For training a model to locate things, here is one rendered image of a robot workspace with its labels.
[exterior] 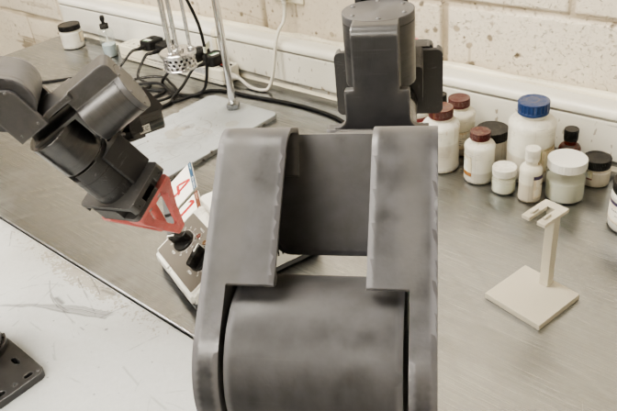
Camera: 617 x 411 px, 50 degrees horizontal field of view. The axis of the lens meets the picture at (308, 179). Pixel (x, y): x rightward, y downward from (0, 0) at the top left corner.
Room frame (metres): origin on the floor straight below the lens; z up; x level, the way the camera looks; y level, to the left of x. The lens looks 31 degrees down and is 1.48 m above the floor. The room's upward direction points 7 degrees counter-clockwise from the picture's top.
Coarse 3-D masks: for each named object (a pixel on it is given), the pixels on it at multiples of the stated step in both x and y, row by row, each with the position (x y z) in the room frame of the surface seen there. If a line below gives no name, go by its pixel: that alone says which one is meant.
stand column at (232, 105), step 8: (216, 0) 1.26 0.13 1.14; (216, 8) 1.26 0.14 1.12; (216, 16) 1.26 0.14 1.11; (216, 24) 1.26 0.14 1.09; (224, 32) 1.27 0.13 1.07; (224, 40) 1.26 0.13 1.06; (224, 48) 1.26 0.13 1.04; (224, 56) 1.26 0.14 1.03; (224, 64) 1.26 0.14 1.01; (224, 72) 1.26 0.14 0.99; (232, 88) 1.26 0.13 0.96; (232, 96) 1.26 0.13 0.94; (232, 104) 1.26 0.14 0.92
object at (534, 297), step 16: (544, 208) 0.63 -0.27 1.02; (560, 208) 0.63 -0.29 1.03; (544, 224) 0.60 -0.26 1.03; (544, 240) 0.63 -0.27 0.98; (544, 256) 0.63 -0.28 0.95; (528, 272) 0.66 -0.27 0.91; (544, 272) 0.63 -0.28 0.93; (496, 288) 0.63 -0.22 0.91; (512, 288) 0.63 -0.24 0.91; (528, 288) 0.63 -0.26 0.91; (544, 288) 0.62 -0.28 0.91; (560, 288) 0.62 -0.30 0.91; (496, 304) 0.61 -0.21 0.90; (512, 304) 0.60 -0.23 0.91; (528, 304) 0.60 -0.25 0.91; (544, 304) 0.60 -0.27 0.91; (560, 304) 0.59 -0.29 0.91; (528, 320) 0.58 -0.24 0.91; (544, 320) 0.57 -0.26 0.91
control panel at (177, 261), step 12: (192, 216) 0.79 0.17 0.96; (192, 228) 0.77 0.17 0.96; (204, 228) 0.76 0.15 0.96; (168, 240) 0.78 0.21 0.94; (192, 240) 0.75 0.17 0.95; (168, 252) 0.75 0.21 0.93; (180, 252) 0.74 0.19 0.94; (180, 264) 0.72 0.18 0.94; (180, 276) 0.70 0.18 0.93; (192, 276) 0.69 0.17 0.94; (192, 288) 0.67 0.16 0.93
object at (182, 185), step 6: (186, 168) 0.99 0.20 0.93; (180, 174) 0.99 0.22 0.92; (186, 174) 0.97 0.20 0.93; (174, 180) 0.99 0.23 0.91; (180, 180) 0.97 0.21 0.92; (186, 180) 0.96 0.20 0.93; (174, 186) 0.97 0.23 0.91; (180, 186) 0.96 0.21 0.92; (186, 186) 0.94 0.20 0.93; (192, 186) 0.92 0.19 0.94; (174, 192) 0.95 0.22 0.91; (180, 192) 0.94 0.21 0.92; (186, 192) 0.92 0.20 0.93; (180, 198) 0.92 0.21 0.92
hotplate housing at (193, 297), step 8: (200, 208) 0.80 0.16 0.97; (200, 216) 0.79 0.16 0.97; (208, 216) 0.78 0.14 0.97; (160, 256) 0.76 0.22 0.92; (280, 256) 0.73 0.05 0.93; (288, 256) 0.73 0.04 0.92; (296, 256) 0.74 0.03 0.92; (304, 256) 0.75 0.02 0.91; (168, 264) 0.74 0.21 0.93; (280, 264) 0.72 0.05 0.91; (288, 264) 0.73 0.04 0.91; (168, 272) 0.73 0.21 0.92; (176, 280) 0.70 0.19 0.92; (184, 288) 0.69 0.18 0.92; (192, 296) 0.67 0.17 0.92; (192, 304) 0.66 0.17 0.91
